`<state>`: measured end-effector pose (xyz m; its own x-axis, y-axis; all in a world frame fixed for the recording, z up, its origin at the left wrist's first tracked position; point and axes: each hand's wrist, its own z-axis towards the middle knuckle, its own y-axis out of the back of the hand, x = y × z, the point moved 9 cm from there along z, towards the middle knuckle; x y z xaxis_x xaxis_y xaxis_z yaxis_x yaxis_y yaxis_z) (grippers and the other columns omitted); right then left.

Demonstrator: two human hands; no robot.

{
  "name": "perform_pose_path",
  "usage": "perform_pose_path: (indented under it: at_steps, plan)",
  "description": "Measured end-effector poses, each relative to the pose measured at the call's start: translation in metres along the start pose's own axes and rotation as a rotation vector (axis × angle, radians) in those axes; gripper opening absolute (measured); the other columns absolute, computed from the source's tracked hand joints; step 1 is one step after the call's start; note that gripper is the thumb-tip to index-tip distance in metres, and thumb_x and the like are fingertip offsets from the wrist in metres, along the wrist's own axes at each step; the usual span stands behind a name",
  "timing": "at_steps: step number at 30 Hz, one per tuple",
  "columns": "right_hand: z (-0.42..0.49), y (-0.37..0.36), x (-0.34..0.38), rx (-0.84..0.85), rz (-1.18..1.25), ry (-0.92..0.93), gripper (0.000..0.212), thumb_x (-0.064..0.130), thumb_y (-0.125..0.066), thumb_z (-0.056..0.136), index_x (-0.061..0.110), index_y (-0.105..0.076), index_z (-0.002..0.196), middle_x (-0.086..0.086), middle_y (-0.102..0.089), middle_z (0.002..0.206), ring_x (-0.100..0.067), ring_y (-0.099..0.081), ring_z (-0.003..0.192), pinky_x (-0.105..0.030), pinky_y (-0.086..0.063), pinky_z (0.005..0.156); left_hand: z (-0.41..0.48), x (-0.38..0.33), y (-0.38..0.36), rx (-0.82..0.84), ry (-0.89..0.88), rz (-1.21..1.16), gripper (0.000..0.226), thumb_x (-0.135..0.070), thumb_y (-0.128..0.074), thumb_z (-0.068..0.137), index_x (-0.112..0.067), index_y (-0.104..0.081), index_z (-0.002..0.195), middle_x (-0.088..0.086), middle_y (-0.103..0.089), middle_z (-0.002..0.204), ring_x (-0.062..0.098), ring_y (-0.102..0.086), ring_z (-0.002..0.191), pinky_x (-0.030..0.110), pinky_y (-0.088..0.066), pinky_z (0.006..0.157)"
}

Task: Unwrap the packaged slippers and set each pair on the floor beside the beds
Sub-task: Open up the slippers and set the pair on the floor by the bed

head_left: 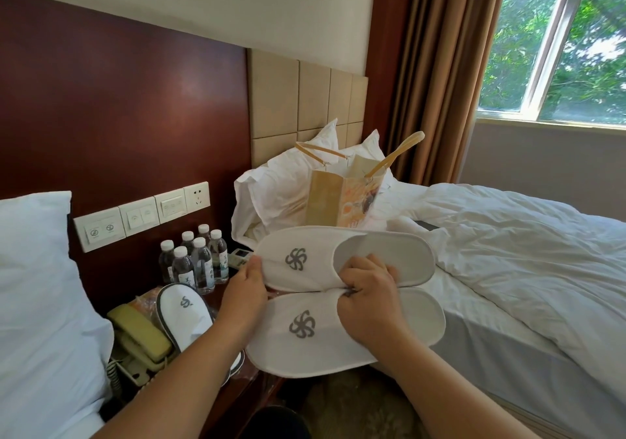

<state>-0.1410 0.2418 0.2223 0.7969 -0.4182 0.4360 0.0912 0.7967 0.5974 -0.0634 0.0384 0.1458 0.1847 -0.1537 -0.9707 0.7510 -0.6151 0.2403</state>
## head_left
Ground white crumpled pillow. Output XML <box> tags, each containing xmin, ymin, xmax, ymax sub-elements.
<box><xmin>231</xmin><ymin>118</ymin><xmax>340</xmax><ymax>250</ymax></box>
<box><xmin>339</xmin><ymin>129</ymin><xmax>398</xmax><ymax>195</ymax></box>

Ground large white pillow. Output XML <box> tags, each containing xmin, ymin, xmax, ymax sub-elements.
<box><xmin>0</xmin><ymin>190</ymin><xmax>116</xmax><ymax>439</ymax></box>

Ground black waste bin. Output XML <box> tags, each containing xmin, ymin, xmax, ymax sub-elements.
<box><xmin>253</xmin><ymin>406</ymin><xmax>308</xmax><ymax>439</ymax></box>

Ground white remote control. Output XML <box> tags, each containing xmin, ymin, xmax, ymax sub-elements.
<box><xmin>228</xmin><ymin>247</ymin><xmax>253</xmax><ymax>271</ymax></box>

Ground person's right forearm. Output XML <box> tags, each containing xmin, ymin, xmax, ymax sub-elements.
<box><xmin>376</xmin><ymin>340</ymin><xmax>541</xmax><ymax>439</ymax></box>

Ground person's right hand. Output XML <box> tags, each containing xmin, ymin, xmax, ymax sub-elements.
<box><xmin>336</xmin><ymin>254</ymin><xmax>417</xmax><ymax>362</ymax></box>

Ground person's left hand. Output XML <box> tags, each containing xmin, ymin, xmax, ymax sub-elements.
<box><xmin>214</xmin><ymin>255</ymin><xmax>269</xmax><ymax>341</ymax></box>

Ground white window frame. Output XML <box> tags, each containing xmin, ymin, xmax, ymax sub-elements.
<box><xmin>476</xmin><ymin>0</ymin><xmax>626</xmax><ymax>127</ymax></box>

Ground white duvet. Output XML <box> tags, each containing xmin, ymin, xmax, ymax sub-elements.
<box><xmin>377</xmin><ymin>182</ymin><xmax>626</xmax><ymax>372</ymax></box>

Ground white bed mattress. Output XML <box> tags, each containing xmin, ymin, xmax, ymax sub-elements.
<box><xmin>370</xmin><ymin>267</ymin><xmax>626</xmax><ymax>439</ymax></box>

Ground white wall switch panel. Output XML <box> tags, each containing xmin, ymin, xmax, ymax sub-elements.
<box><xmin>73</xmin><ymin>207</ymin><xmax>127</xmax><ymax>254</ymax></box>
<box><xmin>118</xmin><ymin>197</ymin><xmax>160</xmax><ymax>237</ymax></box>
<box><xmin>155</xmin><ymin>189</ymin><xmax>188</xmax><ymax>225</ymax></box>

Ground brown curtain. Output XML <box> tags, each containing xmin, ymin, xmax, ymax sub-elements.
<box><xmin>384</xmin><ymin>0</ymin><xmax>513</xmax><ymax>186</ymax></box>

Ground white slipper with grey sole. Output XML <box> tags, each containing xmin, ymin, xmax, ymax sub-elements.
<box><xmin>155</xmin><ymin>283</ymin><xmax>245</xmax><ymax>387</ymax></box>

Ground person's left forearm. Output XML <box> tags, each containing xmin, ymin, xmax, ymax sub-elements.
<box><xmin>92</xmin><ymin>317</ymin><xmax>241</xmax><ymax>439</ymax></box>

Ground white slipper with grey emblem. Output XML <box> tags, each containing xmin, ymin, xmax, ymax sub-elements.
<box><xmin>246</xmin><ymin>286</ymin><xmax>447</xmax><ymax>380</ymax></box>
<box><xmin>254</xmin><ymin>226</ymin><xmax>436</xmax><ymax>294</ymax></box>

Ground beige padded headboard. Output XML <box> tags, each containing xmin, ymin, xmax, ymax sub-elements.
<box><xmin>246</xmin><ymin>48</ymin><xmax>369</xmax><ymax>169</ymax></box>

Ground beige paper gift bag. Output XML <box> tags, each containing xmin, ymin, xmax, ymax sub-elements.
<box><xmin>294</xmin><ymin>131</ymin><xmax>426</xmax><ymax>232</ymax></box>

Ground dark wood nightstand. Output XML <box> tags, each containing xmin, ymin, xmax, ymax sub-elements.
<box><xmin>100</xmin><ymin>257</ymin><xmax>285</xmax><ymax>439</ymax></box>

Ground white wall power socket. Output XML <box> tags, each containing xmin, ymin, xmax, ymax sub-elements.
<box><xmin>183</xmin><ymin>182</ymin><xmax>211</xmax><ymax>214</ymax></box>

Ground group of water bottles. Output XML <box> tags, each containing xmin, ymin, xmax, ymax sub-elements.
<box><xmin>158</xmin><ymin>224</ymin><xmax>230</xmax><ymax>295</ymax></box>

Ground beige corded telephone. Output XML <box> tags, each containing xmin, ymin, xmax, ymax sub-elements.
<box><xmin>106</xmin><ymin>304</ymin><xmax>175</xmax><ymax>387</ymax></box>

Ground dark red wood wall panel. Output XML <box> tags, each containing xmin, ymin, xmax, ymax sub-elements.
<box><xmin>0</xmin><ymin>0</ymin><xmax>253</xmax><ymax>315</ymax></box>

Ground coiled telephone cord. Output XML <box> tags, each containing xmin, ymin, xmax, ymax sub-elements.
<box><xmin>105</xmin><ymin>357</ymin><xmax>123</xmax><ymax>407</ymax></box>

